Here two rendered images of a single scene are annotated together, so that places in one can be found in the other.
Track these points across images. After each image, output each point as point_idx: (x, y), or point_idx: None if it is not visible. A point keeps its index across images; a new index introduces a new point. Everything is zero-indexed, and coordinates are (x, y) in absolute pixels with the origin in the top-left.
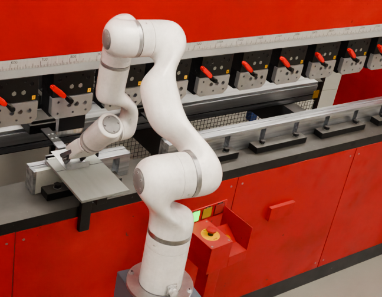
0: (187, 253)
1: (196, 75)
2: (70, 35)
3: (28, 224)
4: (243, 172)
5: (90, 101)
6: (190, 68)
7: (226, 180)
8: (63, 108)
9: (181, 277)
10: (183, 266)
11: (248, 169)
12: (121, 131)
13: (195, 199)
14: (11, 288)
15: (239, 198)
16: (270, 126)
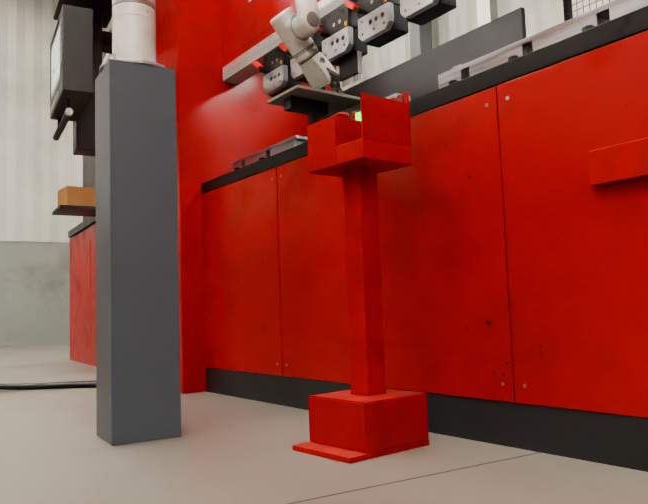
0: (121, 19)
1: None
2: None
3: (282, 157)
4: (503, 74)
5: (346, 35)
6: None
7: (474, 94)
8: (329, 48)
9: (118, 46)
10: (117, 33)
11: (511, 67)
12: (280, 14)
13: (432, 131)
14: (277, 235)
15: (510, 131)
16: (619, 1)
